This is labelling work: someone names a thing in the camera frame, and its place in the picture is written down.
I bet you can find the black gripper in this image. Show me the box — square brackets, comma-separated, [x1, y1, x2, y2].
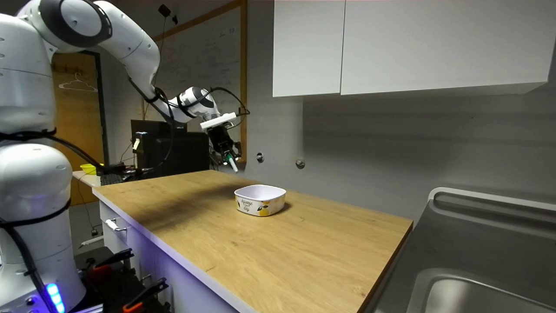
[206, 124, 243, 168]

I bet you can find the white bowl with yellow print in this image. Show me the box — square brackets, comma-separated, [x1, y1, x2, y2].
[232, 183, 288, 220]

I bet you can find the wood-framed whiteboard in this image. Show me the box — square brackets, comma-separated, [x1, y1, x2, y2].
[151, 0, 248, 171]

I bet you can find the narrow white cabinet door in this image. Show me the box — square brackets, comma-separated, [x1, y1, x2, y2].
[271, 0, 345, 100]

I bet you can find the wooden door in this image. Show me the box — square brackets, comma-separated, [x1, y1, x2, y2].
[50, 51, 106, 209]

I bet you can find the black ceiling fixture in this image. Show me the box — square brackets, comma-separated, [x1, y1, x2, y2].
[156, 4, 180, 27]

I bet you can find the wide white cabinet door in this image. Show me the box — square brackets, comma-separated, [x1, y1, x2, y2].
[338, 0, 556, 98]

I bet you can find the stainless steel sink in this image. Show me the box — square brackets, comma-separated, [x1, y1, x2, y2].
[363, 187, 556, 313]

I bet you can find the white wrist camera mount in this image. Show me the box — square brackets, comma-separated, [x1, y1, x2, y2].
[198, 112, 239, 133]

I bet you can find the silver drawer handle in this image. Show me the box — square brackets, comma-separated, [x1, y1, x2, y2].
[102, 216, 128, 235]

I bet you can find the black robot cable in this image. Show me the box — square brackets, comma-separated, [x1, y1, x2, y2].
[0, 129, 137, 180]

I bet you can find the black clamp with orange handle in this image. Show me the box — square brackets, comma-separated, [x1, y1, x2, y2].
[85, 248, 135, 282]
[119, 277, 170, 313]

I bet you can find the wire clothes hanger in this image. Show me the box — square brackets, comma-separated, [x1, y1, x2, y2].
[55, 77, 99, 96]

